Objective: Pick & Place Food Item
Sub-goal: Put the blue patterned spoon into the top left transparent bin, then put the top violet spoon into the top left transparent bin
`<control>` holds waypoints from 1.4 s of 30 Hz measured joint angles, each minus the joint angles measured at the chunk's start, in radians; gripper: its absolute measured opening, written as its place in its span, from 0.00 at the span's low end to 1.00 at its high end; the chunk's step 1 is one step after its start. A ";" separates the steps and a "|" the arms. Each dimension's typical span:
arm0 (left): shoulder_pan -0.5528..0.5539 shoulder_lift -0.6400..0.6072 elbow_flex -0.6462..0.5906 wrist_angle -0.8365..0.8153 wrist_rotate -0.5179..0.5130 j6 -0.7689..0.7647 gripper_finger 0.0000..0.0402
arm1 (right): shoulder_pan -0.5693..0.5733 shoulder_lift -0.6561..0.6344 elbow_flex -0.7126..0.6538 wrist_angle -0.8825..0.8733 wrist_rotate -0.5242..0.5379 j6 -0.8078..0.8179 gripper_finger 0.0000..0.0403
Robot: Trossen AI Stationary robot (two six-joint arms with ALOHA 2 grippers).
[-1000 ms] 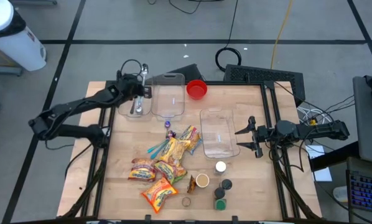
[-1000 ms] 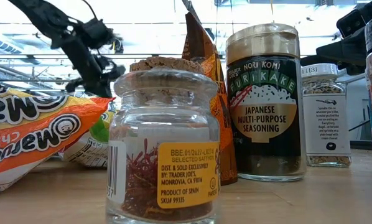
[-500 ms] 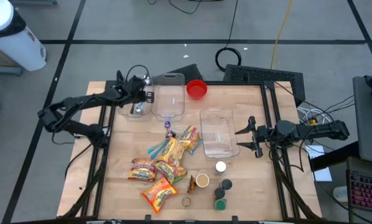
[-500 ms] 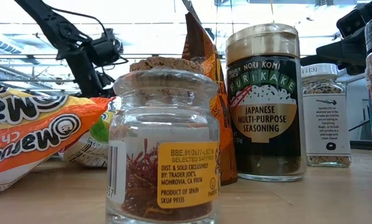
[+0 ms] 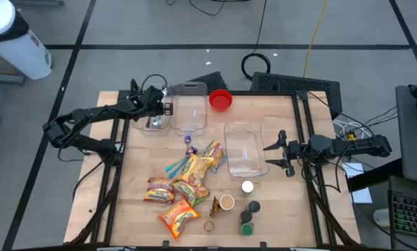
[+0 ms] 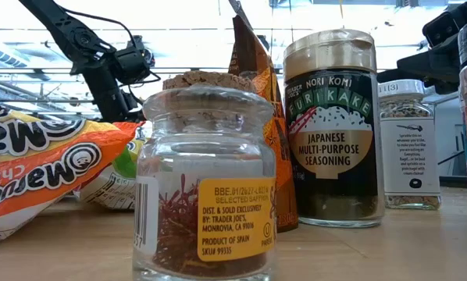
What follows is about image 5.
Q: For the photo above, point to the red plastic bowl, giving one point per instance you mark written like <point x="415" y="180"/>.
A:
<point x="220" y="101"/>

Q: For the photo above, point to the wide clear plastic bin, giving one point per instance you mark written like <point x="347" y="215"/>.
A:
<point x="189" y="118"/>
<point x="243" y="139"/>

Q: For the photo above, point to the white-lid seasoning jar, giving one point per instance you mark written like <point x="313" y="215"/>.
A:
<point x="247" y="187"/>

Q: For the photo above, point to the orange brown foil pouch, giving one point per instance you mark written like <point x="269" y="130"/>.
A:
<point x="214" y="206"/>

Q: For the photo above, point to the white trash can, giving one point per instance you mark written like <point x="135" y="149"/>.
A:
<point x="20" y="52"/>

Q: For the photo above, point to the black flat box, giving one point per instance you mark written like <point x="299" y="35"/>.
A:
<point x="212" y="82"/>

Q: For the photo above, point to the dark grey bottle cap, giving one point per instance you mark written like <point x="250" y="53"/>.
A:
<point x="254" y="206"/>

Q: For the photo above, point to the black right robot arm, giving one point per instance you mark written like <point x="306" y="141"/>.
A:
<point x="362" y="146"/>

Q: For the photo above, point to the blue-edged ramen noodle pack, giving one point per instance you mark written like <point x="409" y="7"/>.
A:
<point x="215" y="151"/>

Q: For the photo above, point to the narrow clear plastic bin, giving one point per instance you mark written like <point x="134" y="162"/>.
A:
<point x="140" y="125"/>

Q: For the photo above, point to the green-edged ramen noodle pack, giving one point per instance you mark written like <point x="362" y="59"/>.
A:
<point x="194" y="195"/>

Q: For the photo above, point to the white paper sheet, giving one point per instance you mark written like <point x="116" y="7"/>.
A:
<point x="364" y="196"/>

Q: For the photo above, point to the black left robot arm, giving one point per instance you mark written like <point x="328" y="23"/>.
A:
<point x="90" y="113"/>

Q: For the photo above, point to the red-edged ramen noodle pack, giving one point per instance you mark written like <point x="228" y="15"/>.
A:
<point x="159" y="191"/>

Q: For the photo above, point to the white computer mouse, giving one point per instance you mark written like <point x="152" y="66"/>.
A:
<point x="381" y="218"/>

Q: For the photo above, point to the orange ramen noodle pack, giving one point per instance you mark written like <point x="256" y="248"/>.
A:
<point x="177" y="218"/>

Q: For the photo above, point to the yellow ramen noodle pack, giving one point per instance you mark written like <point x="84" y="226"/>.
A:
<point x="194" y="169"/>

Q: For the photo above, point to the backlit computer keyboard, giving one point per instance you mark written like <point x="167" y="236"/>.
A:
<point x="412" y="216"/>

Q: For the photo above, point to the black-lid dark spice jar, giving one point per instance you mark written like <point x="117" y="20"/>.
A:
<point x="246" y="216"/>

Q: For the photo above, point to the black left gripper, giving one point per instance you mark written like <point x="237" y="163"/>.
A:
<point x="154" y="99"/>

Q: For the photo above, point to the green-lid spice jar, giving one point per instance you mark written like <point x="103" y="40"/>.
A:
<point x="247" y="229"/>

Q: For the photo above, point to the beige cup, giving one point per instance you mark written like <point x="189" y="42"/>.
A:
<point x="227" y="202"/>

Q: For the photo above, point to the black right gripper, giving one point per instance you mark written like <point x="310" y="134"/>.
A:
<point x="297" y="150"/>

